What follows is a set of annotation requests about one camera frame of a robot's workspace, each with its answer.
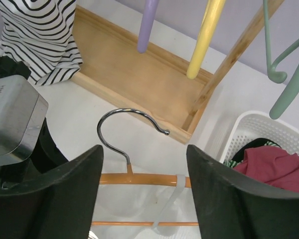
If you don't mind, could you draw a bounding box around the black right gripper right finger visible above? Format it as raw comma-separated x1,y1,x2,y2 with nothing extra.
186,144,299,239

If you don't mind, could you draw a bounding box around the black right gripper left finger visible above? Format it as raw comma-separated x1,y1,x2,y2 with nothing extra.
0,145,104,239

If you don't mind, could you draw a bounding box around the orange plastic hanger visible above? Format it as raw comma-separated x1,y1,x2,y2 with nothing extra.
91,108,198,228

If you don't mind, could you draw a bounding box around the black white striped tank top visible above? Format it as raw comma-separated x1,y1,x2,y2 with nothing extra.
0,0,83,86

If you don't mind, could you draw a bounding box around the green plastic hanger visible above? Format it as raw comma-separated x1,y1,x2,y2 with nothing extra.
263,0,299,120

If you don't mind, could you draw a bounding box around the purple plastic hanger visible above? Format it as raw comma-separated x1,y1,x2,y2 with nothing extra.
137,0,159,53

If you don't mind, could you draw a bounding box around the yellow plastic hanger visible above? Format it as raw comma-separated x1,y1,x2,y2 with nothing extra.
186,0,226,79

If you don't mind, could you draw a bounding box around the green white striped garment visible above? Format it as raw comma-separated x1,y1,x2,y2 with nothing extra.
223,146,281,168

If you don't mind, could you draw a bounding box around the black garment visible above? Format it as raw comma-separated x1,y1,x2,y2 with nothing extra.
232,138,281,163

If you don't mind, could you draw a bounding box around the red garment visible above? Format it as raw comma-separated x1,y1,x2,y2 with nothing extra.
234,146,299,193

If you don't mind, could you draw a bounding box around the white perforated laundry basket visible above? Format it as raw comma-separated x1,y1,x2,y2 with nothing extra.
219,111,299,163

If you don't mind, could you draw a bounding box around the wooden clothes rack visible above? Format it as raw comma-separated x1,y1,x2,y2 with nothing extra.
71,0,287,144

